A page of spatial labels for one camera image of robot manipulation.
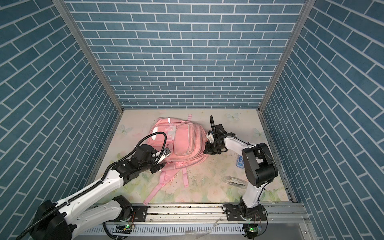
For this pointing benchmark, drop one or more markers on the pink student backpack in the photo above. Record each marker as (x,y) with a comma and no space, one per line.
(186,141)

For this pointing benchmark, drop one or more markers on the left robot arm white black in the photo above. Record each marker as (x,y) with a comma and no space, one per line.
(71,216)

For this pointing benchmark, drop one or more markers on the blue geometry set case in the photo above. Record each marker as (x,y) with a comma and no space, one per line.
(240,162)

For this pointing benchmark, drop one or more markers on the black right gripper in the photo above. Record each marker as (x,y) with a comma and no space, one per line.
(208,149)

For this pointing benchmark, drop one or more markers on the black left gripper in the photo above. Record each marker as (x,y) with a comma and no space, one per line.
(158,167)

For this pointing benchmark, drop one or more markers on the clear plastic pencil case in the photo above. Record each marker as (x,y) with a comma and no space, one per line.
(233,181)

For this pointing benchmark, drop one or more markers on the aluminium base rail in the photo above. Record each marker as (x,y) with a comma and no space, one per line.
(211,218)

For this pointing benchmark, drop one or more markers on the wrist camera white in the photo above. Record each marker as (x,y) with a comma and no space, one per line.
(210,137)
(164,154)

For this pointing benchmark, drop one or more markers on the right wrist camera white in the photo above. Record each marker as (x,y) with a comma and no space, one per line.
(210,137)

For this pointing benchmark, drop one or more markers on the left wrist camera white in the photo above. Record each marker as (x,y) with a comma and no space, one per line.
(164,154)

